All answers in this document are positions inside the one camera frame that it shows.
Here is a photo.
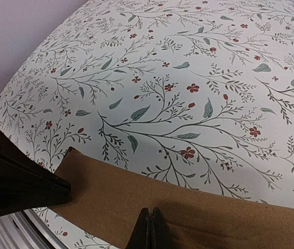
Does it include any aluminium front rail frame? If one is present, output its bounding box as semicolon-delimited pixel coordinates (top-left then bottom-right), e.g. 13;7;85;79
0;210;67;248

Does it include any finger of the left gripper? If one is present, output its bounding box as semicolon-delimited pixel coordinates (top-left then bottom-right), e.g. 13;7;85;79
0;130;71;217

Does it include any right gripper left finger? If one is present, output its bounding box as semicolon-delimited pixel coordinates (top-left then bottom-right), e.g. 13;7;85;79
125;207;152;249

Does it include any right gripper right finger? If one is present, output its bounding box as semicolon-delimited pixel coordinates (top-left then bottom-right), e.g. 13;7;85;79
151;207;176;249

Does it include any floral patterned table mat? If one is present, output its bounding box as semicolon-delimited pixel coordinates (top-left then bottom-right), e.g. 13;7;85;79
0;0;294;249

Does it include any brown cardboard box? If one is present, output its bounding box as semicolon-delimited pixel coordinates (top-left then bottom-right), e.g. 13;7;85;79
53;148;294;248

